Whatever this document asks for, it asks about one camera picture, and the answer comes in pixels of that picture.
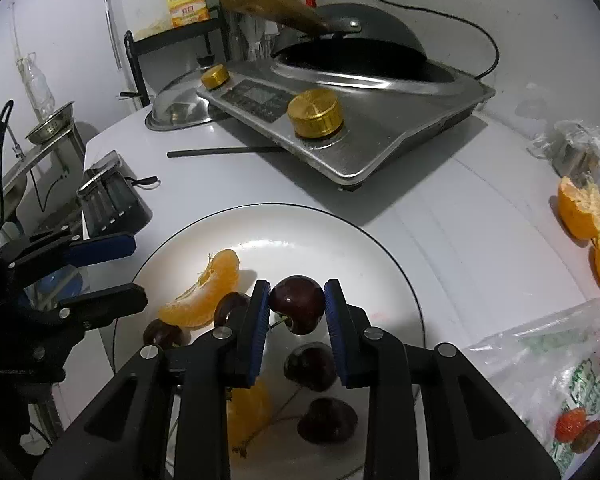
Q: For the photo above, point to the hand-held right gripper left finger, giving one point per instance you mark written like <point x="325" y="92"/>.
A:
<point x="260" y="330"/>

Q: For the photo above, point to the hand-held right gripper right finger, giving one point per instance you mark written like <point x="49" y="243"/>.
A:
<point x="335" y="330"/>

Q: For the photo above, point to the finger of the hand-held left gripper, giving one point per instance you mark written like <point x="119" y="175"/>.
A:
<point x="105" y="247"/>
<point x="115" y="302"/>

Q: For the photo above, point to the orange segment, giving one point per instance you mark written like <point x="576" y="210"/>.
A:
<point x="205" y="290"/>
<point x="250" y="410"/>

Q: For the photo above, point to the white plate with dark rim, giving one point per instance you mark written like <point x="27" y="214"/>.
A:
<point x="305" y="240"/>

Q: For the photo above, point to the clear printed plastic bag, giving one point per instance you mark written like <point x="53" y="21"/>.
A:
<point x="520" y="360"/>

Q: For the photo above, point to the black case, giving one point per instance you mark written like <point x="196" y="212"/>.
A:
<point x="115" y="205"/>

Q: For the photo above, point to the smartphone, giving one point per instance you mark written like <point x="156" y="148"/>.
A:
<point x="101" y="161"/>

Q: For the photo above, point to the steel strainer bowl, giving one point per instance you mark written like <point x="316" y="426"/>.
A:
<point x="50" y="125"/>

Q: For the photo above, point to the black stick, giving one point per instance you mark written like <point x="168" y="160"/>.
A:
<point x="220" y="151"/>

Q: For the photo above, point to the steel pot lid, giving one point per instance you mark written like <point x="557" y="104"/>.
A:
<point x="180" y="105"/>

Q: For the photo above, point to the clear plastic bottle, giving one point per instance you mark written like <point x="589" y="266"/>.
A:
<point x="37" y="87"/>

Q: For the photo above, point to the steel induction cooker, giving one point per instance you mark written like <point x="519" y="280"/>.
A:
<point x="405" y="125"/>

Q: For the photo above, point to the black metal rack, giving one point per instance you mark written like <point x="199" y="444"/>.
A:
<point x="180" y="32"/>

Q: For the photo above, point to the yellow dish soap bottle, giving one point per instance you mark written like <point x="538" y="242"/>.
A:
<point x="187" y="10"/>

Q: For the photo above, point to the red strawberry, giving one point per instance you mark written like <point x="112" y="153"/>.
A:
<point x="589" y="436"/>
<point x="570" y="422"/>

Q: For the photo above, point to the large orange peel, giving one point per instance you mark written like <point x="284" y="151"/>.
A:
<point x="577" y="215"/>

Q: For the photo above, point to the steel cup in plastic wrap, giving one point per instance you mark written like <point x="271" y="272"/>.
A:
<point x="570" y="152"/>

